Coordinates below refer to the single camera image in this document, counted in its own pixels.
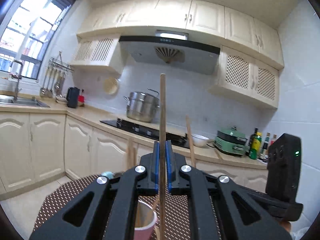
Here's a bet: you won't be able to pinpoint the light blue handled knife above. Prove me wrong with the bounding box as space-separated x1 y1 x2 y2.
101 171 114 179

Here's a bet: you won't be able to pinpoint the kitchen faucet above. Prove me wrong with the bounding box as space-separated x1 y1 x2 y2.
10 59 23 102

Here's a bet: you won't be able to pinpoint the person's right hand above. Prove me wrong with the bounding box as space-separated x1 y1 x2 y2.
278 220 292 233

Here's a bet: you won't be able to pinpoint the dark soy sauce bottle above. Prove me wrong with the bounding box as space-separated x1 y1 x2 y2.
260 133 270 159

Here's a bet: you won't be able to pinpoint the red label sauce bottle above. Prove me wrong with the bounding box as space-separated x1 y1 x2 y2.
269 134 277 146

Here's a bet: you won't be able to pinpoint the yellow green bottle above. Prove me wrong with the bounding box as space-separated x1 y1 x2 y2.
249 132 262 160

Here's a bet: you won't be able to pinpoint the dark olive oil bottle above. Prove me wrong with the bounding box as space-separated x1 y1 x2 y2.
246 128 258 156

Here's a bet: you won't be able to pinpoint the black gas stove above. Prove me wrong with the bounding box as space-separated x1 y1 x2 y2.
100 118 189 149

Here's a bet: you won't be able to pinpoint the pink utensil holder cup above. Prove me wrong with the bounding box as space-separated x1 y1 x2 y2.
133 197 159 240

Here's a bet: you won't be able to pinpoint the white bowl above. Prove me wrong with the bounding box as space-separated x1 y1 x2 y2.
191 134 210 147

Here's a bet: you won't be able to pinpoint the green electric cooker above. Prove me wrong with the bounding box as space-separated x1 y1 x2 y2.
214 126 247 157

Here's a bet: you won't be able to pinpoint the stainless steel steamer pot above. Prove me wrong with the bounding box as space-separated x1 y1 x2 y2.
123 88 160 123

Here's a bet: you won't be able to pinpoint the red container behind kettle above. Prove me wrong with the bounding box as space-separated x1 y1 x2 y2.
78 89 85 107

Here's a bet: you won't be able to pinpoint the right lattice door cabinet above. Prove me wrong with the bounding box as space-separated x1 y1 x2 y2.
208 46 279 109

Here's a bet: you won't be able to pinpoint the lattice door cabinet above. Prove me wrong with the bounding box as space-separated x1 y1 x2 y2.
208 46 279 109
69 34 128 75

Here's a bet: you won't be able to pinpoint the black electric kettle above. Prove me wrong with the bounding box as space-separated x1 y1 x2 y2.
66 87 80 108

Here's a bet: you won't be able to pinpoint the lower cream cabinets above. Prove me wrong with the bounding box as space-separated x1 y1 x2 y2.
0 106 270 201

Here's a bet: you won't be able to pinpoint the cream cabinets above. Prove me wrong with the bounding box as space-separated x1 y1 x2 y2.
77 0 284 70
0 106 270 201

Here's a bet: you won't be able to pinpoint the range hood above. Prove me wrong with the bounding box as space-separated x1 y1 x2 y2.
119 35 220 75

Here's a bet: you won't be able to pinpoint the left lattice door cabinet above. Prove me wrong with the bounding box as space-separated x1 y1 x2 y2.
69 34 128 75

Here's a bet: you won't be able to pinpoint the hanging utensil rack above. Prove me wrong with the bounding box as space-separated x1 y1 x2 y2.
40 51 74 98

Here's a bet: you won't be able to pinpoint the upper cream cabinets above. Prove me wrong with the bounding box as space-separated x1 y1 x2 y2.
77 0 284 70

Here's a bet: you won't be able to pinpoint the stainless steel sink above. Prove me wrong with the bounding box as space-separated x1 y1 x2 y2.
0 94 49 108

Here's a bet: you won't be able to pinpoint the window with bars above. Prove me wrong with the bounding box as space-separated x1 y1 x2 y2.
1 0 76 80

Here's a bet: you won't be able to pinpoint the round bamboo wall trivet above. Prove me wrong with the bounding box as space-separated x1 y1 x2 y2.
103 77 119 95

